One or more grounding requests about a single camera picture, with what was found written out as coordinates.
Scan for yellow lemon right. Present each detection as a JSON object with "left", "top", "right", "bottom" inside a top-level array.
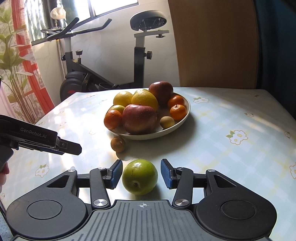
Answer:
[{"left": 132, "top": 89, "right": 159, "bottom": 111}]

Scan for orange tangerine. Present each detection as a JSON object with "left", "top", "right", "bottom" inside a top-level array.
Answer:
[
  {"left": 168, "top": 95, "right": 185, "bottom": 108},
  {"left": 170, "top": 104, "right": 187, "bottom": 121},
  {"left": 104, "top": 109, "right": 122, "bottom": 130}
]

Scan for orange tangerine left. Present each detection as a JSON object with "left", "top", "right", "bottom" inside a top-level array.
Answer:
[{"left": 104, "top": 109, "right": 122, "bottom": 130}]

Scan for wooden board panel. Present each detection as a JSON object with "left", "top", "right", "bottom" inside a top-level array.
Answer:
[{"left": 168, "top": 1, "right": 259, "bottom": 89}]

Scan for black exercise bike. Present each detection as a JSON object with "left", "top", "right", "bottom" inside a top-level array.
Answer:
[{"left": 42, "top": 10, "right": 170, "bottom": 101}]

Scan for dark framed window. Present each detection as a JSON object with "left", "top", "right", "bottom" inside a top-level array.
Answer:
[{"left": 23, "top": 0, "right": 138, "bottom": 45}]

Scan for orange tangerine front right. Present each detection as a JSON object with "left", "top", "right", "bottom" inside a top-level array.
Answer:
[{"left": 170, "top": 104, "right": 187, "bottom": 121}]

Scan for tan kiwi fruit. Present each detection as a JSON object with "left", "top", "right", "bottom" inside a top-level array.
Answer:
[{"left": 159, "top": 116, "right": 175, "bottom": 129}]

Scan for large red apple front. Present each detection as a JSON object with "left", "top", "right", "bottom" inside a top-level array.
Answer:
[{"left": 122, "top": 104, "right": 158, "bottom": 135}]

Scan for small brown round fruit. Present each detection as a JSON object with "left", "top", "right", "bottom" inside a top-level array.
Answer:
[{"left": 110, "top": 136, "right": 125, "bottom": 153}]

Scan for dark teal curtain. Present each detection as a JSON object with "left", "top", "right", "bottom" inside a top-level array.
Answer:
[{"left": 254, "top": 1, "right": 295, "bottom": 118}]

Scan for orange tangerine back right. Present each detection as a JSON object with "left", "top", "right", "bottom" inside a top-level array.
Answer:
[{"left": 168, "top": 95, "right": 185, "bottom": 108}]

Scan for cream round plate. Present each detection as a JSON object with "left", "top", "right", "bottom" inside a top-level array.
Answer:
[{"left": 110, "top": 93, "right": 191, "bottom": 141}]

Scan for person's left hand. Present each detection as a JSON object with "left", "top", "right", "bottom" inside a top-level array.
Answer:
[{"left": 0, "top": 163, "right": 10, "bottom": 192}]

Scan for small yellow-green fruit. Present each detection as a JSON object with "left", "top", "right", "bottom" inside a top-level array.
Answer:
[{"left": 109, "top": 105, "right": 125, "bottom": 114}]

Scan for green apple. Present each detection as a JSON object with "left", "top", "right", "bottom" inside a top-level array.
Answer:
[{"left": 122, "top": 159, "right": 158, "bottom": 195}]

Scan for white cloth ball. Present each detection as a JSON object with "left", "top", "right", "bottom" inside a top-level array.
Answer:
[{"left": 50, "top": 7, "right": 66, "bottom": 20}]

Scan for yellow lemon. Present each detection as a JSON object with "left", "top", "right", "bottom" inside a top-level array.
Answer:
[
  {"left": 113, "top": 91, "right": 133, "bottom": 107},
  {"left": 132, "top": 89, "right": 159, "bottom": 111}
]

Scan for floral red curtain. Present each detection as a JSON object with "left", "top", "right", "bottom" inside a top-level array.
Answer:
[{"left": 1, "top": 1, "right": 54, "bottom": 124}]

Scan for yellow lemon left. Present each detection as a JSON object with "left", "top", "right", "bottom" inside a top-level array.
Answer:
[{"left": 113, "top": 91, "right": 133, "bottom": 107}]

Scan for red apple back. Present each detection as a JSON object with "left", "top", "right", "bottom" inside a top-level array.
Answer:
[{"left": 149, "top": 81, "right": 174, "bottom": 107}]

